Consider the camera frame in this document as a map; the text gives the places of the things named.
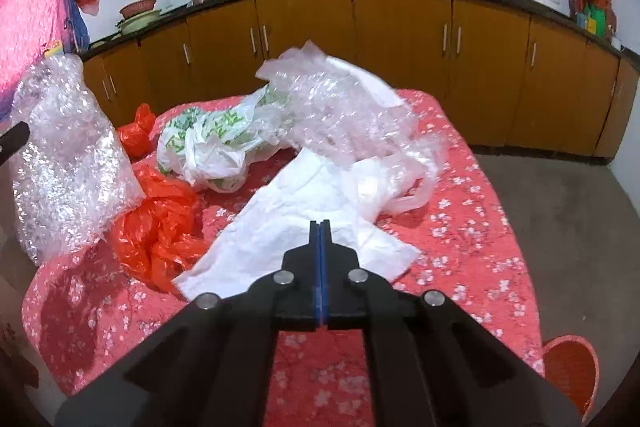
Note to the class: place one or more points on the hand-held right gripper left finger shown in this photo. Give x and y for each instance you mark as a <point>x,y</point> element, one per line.
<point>300,267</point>

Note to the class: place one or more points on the small orange plastic bag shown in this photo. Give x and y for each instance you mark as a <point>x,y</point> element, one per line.
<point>135,134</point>

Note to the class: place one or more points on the green basin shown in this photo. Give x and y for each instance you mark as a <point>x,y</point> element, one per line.
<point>137,24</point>

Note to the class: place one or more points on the large clear bubble wrap sheet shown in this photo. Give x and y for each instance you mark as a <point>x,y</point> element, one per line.
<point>65,147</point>

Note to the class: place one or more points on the pink plastic colander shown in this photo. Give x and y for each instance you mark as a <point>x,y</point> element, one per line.
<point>137,8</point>

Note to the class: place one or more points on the green printed white plastic bag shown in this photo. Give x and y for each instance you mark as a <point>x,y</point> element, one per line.
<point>200,147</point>

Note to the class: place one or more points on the green packets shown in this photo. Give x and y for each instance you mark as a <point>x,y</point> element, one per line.
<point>592,22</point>

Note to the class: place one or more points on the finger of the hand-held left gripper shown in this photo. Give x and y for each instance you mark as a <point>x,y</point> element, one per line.
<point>15,135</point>

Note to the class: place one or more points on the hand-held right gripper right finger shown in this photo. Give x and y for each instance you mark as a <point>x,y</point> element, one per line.
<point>341,267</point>

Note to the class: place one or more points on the large orange plastic bag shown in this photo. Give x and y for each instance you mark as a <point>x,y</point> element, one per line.
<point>155,227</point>

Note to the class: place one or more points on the thin white plastic bag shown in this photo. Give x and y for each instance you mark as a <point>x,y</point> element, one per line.
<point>370,189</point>

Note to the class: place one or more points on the red floral tablecloth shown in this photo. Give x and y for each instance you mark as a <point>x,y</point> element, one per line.
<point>450,232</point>

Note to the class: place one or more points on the orange plastic basket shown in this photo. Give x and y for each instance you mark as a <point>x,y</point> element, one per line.
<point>570,372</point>

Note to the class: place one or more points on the brown lower kitchen cabinets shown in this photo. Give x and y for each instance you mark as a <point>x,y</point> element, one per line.
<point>400,47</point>

